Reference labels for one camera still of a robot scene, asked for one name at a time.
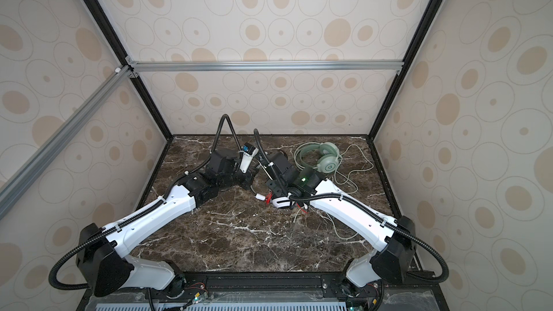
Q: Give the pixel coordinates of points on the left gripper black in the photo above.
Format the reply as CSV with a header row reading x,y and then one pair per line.
x,y
250,174

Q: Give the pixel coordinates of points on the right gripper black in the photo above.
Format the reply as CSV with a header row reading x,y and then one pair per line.
x,y
271,187

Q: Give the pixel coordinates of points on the mint green headphones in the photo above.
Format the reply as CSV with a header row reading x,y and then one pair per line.
x,y
328,162

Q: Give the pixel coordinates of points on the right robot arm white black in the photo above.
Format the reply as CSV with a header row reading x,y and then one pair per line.
x,y
392,240

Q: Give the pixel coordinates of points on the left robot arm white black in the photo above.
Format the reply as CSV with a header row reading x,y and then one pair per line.
x,y
103,260

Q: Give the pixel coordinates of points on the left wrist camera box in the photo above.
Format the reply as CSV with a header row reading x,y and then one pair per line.
x,y
249,152

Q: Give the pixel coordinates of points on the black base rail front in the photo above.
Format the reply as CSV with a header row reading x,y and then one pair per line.
x,y
274,291

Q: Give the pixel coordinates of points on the silver aluminium rail back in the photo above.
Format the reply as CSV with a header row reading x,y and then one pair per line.
x,y
270,65

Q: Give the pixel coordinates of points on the silver aluminium rail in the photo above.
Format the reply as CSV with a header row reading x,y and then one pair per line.
x,y
17,186
270,65

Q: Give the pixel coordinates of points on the silver aluminium rail left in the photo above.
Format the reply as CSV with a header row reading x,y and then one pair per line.
x,y
17,186

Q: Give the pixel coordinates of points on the black corner frame post right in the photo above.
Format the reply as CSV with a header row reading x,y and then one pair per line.
x,y
416,42

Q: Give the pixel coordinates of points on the black corner frame post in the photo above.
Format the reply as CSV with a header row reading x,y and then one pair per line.
x,y
416,42
102,21

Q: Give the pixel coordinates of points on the black corner frame post left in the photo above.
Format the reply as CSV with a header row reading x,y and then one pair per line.
x,y
102,21

